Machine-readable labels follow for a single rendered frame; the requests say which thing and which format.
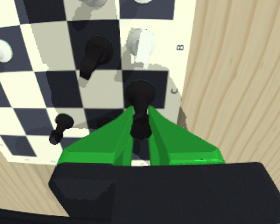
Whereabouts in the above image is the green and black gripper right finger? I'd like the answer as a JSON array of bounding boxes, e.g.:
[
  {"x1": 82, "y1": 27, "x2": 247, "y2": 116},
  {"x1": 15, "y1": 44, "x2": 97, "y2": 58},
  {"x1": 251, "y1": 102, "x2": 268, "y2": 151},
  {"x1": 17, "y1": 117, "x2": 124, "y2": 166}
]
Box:
[{"x1": 148, "y1": 106, "x2": 226, "y2": 166}]

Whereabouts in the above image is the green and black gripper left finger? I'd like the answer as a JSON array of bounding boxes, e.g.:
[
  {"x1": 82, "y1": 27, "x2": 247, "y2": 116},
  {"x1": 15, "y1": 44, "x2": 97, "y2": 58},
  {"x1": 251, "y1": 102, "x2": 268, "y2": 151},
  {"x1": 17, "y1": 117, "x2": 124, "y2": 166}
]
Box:
[{"x1": 56, "y1": 106, "x2": 134, "y2": 166}]

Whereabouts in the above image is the black and white chessboard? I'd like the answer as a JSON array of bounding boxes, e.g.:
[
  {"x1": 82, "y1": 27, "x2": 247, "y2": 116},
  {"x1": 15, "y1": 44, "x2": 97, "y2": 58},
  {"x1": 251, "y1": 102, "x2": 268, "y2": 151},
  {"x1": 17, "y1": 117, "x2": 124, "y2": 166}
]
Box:
[{"x1": 0, "y1": 0, "x2": 196, "y2": 165}]

